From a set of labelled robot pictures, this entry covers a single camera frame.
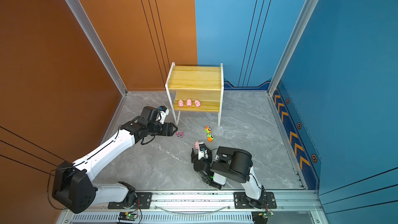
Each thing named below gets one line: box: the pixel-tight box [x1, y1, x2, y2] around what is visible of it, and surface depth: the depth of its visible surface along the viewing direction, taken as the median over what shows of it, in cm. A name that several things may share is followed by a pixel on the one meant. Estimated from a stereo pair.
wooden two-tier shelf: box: [164, 61, 224, 127], surface depth 85 cm
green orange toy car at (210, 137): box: [206, 132, 215, 143], surface depth 95 cm
